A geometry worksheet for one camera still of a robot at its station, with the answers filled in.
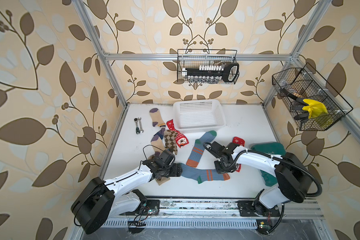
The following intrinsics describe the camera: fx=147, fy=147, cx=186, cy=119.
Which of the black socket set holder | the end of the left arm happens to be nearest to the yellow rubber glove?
the black socket set holder

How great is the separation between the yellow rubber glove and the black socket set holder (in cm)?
36

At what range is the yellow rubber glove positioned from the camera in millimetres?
667

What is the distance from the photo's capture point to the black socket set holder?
0.82m

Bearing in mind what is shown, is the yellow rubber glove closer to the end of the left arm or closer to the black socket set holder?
the black socket set holder
